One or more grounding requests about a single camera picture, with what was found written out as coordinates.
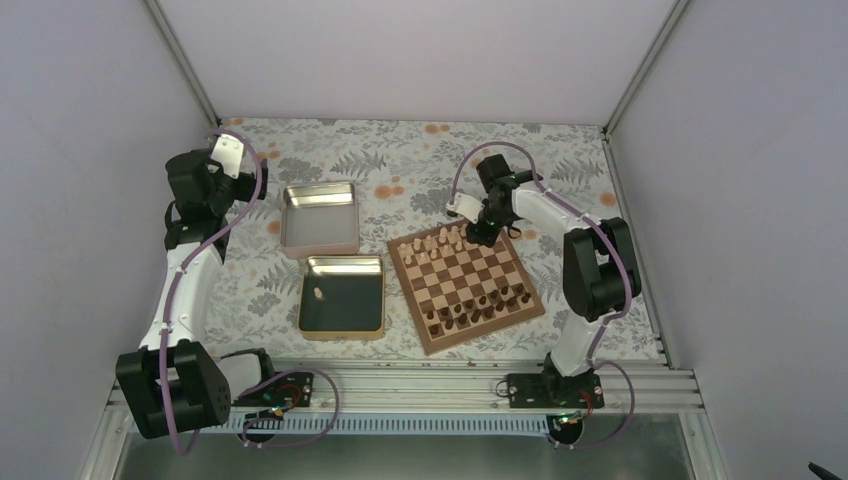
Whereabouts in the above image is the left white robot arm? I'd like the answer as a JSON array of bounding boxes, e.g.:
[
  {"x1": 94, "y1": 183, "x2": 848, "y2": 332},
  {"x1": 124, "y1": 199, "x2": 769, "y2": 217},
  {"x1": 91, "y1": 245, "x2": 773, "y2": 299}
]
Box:
[{"x1": 115, "y1": 149, "x2": 268, "y2": 439}]

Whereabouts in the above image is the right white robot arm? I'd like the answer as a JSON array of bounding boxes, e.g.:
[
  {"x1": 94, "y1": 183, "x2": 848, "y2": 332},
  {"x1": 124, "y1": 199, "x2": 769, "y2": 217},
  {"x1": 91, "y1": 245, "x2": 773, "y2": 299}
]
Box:
[{"x1": 448, "y1": 155, "x2": 641, "y2": 407}]

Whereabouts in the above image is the wooden chess board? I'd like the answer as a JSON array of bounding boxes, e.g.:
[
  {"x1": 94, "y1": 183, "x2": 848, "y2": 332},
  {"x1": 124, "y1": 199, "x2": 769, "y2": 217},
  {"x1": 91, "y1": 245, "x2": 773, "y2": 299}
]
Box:
[{"x1": 387, "y1": 221, "x2": 545, "y2": 355}]

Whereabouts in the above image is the gold tin with pieces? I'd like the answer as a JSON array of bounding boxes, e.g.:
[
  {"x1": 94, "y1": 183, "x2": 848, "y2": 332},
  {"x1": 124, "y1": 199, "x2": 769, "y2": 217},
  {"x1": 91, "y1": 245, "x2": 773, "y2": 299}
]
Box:
[{"x1": 297, "y1": 255, "x2": 385, "y2": 341}]

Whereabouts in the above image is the floral table mat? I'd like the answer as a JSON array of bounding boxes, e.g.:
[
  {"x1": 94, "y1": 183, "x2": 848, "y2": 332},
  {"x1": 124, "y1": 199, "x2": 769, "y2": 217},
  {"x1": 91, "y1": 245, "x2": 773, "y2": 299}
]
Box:
[{"x1": 205, "y1": 117, "x2": 620, "y2": 360}]

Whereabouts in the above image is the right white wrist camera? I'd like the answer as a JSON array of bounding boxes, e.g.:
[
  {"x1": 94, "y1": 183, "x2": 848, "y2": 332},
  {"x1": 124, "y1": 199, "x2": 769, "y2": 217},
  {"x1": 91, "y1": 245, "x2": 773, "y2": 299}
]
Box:
[{"x1": 447, "y1": 192, "x2": 484, "y2": 224}]

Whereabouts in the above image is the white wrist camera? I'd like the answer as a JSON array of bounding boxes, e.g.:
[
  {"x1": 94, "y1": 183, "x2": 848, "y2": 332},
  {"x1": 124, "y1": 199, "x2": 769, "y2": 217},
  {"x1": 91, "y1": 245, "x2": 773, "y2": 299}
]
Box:
[
  {"x1": 209, "y1": 134, "x2": 245, "y2": 179},
  {"x1": 447, "y1": 192, "x2": 484, "y2": 224}
]

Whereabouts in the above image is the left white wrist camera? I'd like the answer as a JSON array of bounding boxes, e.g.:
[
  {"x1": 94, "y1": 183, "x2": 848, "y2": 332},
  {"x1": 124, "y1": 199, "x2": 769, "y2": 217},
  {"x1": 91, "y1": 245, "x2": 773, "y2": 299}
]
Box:
[{"x1": 209, "y1": 134, "x2": 245, "y2": 179}]

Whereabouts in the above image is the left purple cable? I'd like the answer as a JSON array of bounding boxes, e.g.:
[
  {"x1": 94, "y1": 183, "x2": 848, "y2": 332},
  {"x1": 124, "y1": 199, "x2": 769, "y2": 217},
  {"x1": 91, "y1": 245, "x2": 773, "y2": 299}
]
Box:
[{"x1": 157, "y1": 128, "x2": 270, "y2": 457}]

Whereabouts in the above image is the purple cable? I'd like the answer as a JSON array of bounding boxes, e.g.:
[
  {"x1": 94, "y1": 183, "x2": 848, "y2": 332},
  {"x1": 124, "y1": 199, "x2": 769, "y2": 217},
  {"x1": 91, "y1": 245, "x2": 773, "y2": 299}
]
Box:
[
  {"x1": 450, "y1": 141, "x2": 636, "y2": 452},
  {"x1": 157, "y1": 128, "x2": 270, "y2": 457}
]

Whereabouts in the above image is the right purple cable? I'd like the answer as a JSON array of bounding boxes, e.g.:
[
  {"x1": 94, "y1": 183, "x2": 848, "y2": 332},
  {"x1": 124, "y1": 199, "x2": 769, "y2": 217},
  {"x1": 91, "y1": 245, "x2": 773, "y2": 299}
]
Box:
[{"x1": 450, "y1": 141, "x2": 636, "y2": 452}]

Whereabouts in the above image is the aluminium corner frame post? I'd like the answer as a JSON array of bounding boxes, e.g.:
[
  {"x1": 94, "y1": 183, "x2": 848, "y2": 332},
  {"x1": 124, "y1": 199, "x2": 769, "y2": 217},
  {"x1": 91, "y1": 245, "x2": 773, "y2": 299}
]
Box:
[{"x1": 140, "y1": 0, "x2": 220, "y2": 127}]

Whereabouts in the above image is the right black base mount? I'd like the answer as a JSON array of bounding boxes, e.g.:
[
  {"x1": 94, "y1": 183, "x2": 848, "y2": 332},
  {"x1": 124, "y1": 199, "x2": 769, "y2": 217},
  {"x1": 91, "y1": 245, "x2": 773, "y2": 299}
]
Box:
[{"x1": 503, "y1": 356, "x2": 605, "y2": 410}]

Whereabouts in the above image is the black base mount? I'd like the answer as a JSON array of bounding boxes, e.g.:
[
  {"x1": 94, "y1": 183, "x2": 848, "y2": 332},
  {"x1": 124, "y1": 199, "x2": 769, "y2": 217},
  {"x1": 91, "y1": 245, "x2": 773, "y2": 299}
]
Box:
[
  {"x1": 217, "y1": 348, "x2": 314, "y2": 416},
  {"x1": 503, "y1": 356, "x2": 605, "y2": 410}
]

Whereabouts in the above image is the aluminium front rail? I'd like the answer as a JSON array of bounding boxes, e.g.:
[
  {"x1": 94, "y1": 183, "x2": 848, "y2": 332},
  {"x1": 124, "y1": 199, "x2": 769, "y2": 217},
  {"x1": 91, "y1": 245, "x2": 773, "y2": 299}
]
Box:
[{"x1": 192, "y1": 360, "x2": 705, "y2": 435}]

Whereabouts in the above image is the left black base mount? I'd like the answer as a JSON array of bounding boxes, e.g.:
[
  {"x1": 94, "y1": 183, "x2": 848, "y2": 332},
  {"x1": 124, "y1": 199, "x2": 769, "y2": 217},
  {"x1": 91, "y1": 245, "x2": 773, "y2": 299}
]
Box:
[{"x1": 217, "y1": 348, "x2": 314, "y2": 416}]

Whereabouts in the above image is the right aluminium frame post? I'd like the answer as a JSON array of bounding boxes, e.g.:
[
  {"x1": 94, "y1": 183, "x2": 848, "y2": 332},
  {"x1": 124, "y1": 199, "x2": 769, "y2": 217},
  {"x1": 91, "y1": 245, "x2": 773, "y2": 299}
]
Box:
[{"x1": 603, "y1": 0, "x2": 691, "y2": 141}]

